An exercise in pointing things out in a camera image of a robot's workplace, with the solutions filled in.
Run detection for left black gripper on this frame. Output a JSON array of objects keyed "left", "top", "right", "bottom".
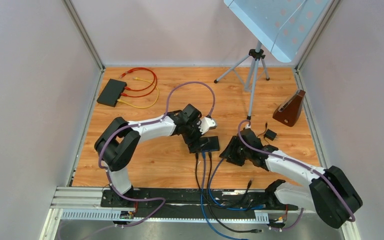
[{"left": 182, "top": 117, "right": 210, "bottom": 153}]

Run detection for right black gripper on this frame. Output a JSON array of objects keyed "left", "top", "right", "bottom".
[{"left": 220, "top": 136, "right": 252, "bottom": 167}]

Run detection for black network switch blue cables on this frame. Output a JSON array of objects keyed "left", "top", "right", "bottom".
[{"left": 188, "top": 135, "right": 221, "bottom": 154}]

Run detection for black power adapter with cord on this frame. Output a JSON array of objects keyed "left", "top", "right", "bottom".
[{"left": 257, "top": 122, "right": 277, "bottom": 141}]

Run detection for blue ethernet cable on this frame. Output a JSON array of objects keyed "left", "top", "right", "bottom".
[
  {"left": 199, "top": 151, "right": 251, "bottom": 240},
  {"left": 207, "top": 157, "right": 266, "bottom": 212}
]

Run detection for black ethernet cable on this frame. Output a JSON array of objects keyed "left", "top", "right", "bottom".
[
  {"left": 205, "top": 151, "right": 263, "bottom": 234},
  {"left": 194, "top": 152, "right": 255, "bottom": 210}
]

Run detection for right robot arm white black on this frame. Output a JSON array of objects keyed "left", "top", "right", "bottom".
[{"left": 220, "top": 128, "right": 363, "bottom": 229}]

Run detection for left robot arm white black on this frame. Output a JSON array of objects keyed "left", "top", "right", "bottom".
[{"left": 94, "top": 104, "right": 217, "bottom": 207}]

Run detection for brown wooden metronome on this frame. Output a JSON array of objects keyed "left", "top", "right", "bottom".
[{"left": 272, "top": 89, "right": 306, "bottom": 127}]

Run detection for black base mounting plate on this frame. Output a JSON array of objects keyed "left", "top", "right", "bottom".
[{"left": 100, "top": 188, "right": 297, "bottom": 222}]

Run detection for grey tripod stand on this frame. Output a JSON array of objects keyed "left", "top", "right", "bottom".
[{"left": 213, "top": 40, "right": 270, "bottom": 121}]

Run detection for light blue perforated panel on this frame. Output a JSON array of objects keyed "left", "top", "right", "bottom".
[{"left": 223, "top": 0, "right": 331, "bottom": 63}]

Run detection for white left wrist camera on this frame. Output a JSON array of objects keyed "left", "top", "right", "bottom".
[{"left": 198, "top": 116, "right": 217, "bottom": 135}]

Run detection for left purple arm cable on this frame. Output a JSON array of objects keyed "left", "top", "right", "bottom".
[{"left": 97, "top": 81, "right": 217, "bottom": 240}]

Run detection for yellow ethernet cable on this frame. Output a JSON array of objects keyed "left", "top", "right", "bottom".
[{"left": 117, "top": 76, "right": 160, "bottom": 110}]

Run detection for black network switch red cables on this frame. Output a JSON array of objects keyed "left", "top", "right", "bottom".
[{"left": 96, "top": 78, "right": 128, "bottom": 108}]

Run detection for aluminium frame rail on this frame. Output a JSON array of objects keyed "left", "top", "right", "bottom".
[{"left": 39, "top": 186, "right": 362, "bottom": 240}]

